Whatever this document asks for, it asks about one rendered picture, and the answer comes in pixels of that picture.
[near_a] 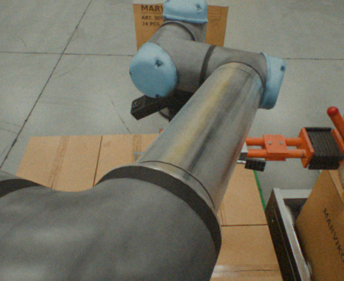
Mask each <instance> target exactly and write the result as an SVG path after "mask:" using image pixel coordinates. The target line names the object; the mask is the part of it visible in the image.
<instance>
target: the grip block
mask: <svg viewBox="0 0 344 281"><path fill-rule="evenodd" d="M331 130H332V127H316V126H305V127H303V128H301V131H300V134H299V138H301V139H302V145H301V146H296V149H305V150H306V158H305V159H301V162H302V165H303V167H304V168H307V165H309V166H308V169H309V170H338V168H340V166H341V164H342V162H343V160H344V142H343V140H342V138H341V137H340V134H339V132H337V129H336V128H333V130H332V132H331Z"/></svg>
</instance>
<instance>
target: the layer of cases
mask: <svg viewBox="0 0 344 281"><path fill-rule="evenodd" d="M158 135H159V134H133V135H103V136H102V135H81V136H31V137H30V140H29V143H28V146H27V148H26V151H25V152H24V154H23V158H22V160H21V163H20V165H19V168H18V171H17V173H16V176H19V177H21V178H24V179H28V180H31V181H34V182H36V183H39V184H42V185H44V186H46V187H49V188H51V189H54V190H59V191H66V192H70V191H84V190H87V189H90V188H92V187H93V186H94V185H95V184H96V183H97V182H99V180H100V179H101V178H102V177H103V176H104V175H105V174H106V173H107V172H108V171H109V170H112V169H113V168H115V167H118V166H121V165H127V164H131V163H134V155H133V152H134V151H137V152H144V151H145V150H146V149H147V148H148V147H149V145H150V144H151V143H152V142H153V140H154V139H155V138H156V137H157V136H158ZM217 216H218V218H219V219H220V223H221V226H222V233H223V239H222V247H221V250H220V253H219V257H218V260H217V263H216V266H215V268H214V270H213V273H212V276H211V278H210V281H283V279H282V276H281V271H280V267H279V264H278V259H277V257H276V254H275V250H274V246H273V242H272V238H271V234H270V230H269V229H268V225H267V220H266V218H265V213H264V209H263V205H262V202H261V197H260V195H259V193H258V188H257V184H256V180H255V177H254V172H253V170H251V169H245V168H244V165H240V164H236V166H235V168H234V171H233V174H232V176H231V179H230V182H229V185H228V186H227V190H226V193H225V195H224V198H223V201H222V203H221V205H220V209H219V210H218V212H217Z"/></svg>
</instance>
